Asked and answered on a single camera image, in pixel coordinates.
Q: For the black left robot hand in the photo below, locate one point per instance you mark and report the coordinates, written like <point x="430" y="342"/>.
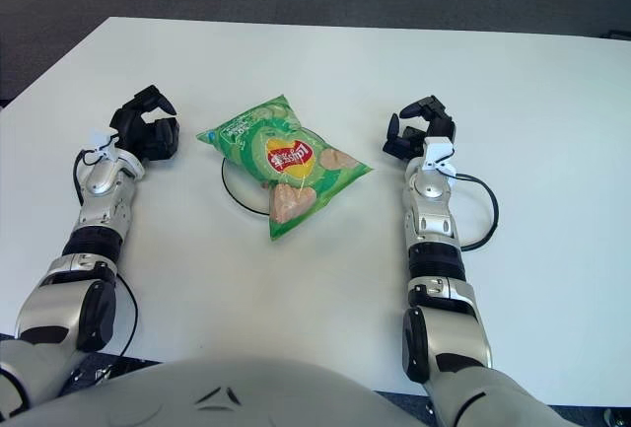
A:
<point x="133" y="131"/>

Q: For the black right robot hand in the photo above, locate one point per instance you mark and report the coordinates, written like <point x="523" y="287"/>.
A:
<point x="409" y="143"/>

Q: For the green potato chip bag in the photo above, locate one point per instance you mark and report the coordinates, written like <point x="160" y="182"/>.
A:
<point x="256" y="151"/>

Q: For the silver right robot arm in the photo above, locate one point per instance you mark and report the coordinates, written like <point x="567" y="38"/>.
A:
<point x="434" y="210"/>

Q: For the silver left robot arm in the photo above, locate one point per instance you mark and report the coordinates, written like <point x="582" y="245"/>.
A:
<point x="103" y="195"/>

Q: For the white plate with black rim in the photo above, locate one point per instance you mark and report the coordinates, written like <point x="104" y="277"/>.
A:
<point x="241" y="190"/>

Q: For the black robot lower body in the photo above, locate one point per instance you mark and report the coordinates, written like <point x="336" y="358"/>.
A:
<point x="103" y="373"/>

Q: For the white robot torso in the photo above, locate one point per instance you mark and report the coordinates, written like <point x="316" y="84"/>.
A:
<point x="246" y="397"/>

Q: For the grey caster wheel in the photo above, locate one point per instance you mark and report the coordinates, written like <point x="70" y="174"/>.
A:
<point x="616" y="418"/>

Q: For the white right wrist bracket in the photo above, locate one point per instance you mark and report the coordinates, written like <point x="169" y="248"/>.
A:
<point x="438" y="151"/>

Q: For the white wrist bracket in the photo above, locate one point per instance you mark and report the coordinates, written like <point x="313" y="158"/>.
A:
<point x="103" y="143"/>
<point x="438" y="151"/>

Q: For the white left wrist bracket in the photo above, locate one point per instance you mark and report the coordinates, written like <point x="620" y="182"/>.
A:
<point x="103" y="143"/>

